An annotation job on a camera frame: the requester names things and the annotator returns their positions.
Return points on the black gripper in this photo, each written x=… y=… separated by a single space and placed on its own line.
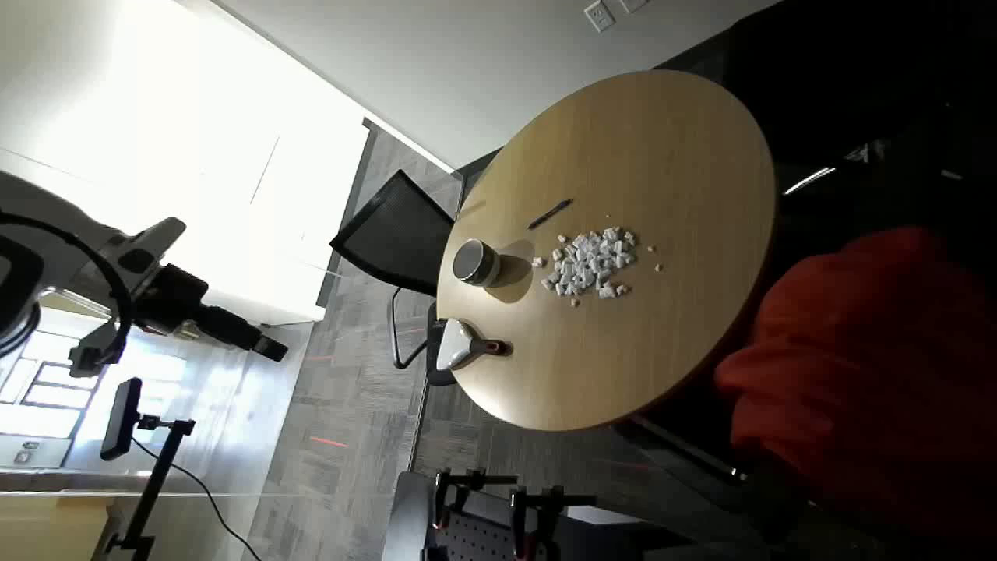
x=179 y=302

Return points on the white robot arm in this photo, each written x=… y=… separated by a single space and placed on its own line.
x=52 y=245

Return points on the black mesh office chair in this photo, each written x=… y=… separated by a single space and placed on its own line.
x=397 y=237

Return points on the white green ceramic mug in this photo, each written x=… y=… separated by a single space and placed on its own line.
x=480 y=265

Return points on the black orange clamp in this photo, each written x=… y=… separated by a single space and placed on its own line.
x=462 y=523
x=533 y=523

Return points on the dark blue pen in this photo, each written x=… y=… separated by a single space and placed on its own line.
x=545 y=215

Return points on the round wooden table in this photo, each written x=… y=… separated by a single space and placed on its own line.
x=666 y=154

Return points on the pile of white foam pieces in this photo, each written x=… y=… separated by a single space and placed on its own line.
x=590 y=262

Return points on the red cloth on chair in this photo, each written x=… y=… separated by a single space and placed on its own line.
x=871 y=374

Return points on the camera on tripod stand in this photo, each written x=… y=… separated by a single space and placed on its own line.
x=127 y=418

